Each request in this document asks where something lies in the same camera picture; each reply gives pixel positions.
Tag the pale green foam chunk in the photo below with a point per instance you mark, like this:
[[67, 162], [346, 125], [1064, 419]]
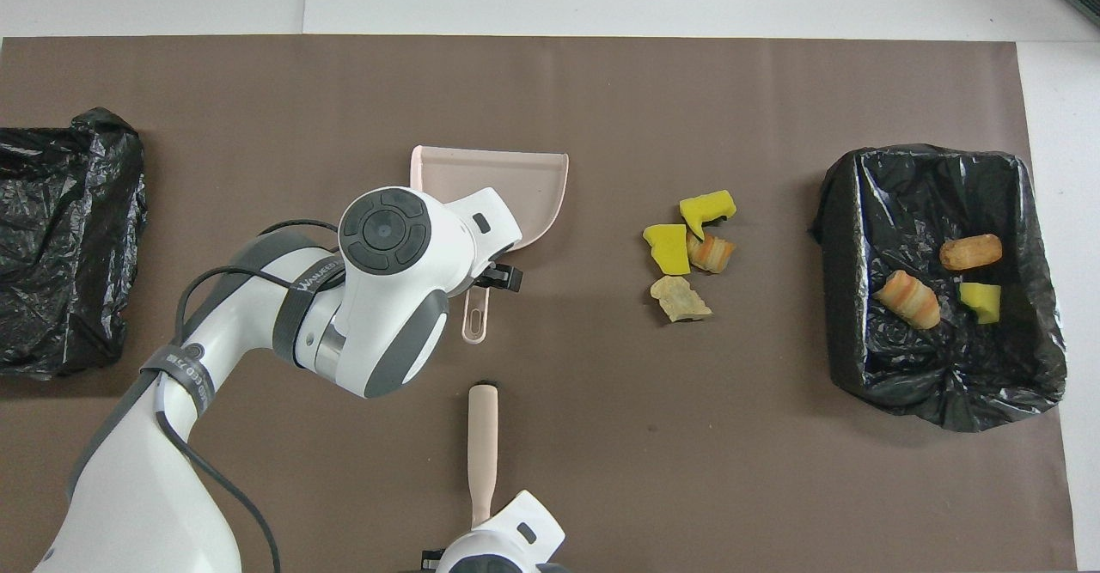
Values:
[[679, 300]]

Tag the brown oval foam chunk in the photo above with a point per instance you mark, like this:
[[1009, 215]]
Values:
[[969, 252]]

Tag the beige hand brush black bristles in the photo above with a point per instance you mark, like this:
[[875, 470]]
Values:
[[482, 435]]

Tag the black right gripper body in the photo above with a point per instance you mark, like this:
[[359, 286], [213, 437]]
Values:
[[432, 560]]

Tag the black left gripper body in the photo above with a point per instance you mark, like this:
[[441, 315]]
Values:
[[507, 277]]

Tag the pale and orange foam chunk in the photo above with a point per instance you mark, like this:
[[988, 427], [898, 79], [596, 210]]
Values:
[[907, 298]]

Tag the brown paper table mat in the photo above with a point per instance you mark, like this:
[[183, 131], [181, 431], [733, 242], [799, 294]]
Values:
[[687, 470]]

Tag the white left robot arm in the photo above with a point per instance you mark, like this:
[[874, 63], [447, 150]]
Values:
[[387, 298]]

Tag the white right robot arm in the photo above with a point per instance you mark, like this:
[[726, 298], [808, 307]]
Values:
[[498, 547]]

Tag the crumpled bin black bag liner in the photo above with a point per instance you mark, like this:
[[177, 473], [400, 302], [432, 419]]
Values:
[[77, 212]]

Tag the notched yellow sponge piece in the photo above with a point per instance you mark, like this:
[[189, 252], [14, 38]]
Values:
[[706, 207]]

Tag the orange striped foam chunk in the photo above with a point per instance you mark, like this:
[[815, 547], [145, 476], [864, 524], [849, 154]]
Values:
[[715, 253]]

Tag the pale pink plastic dustpan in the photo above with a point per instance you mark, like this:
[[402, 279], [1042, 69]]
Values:
[[516, 178]]

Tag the open bin black bag liner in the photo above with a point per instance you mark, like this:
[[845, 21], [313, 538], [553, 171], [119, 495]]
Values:
[[911, 212]]

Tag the small yellow sponge piece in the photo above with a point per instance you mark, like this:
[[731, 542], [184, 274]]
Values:
[[981, 302]]

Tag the squarish yellow sponge piece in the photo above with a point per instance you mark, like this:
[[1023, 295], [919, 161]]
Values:
[[667, 250]]

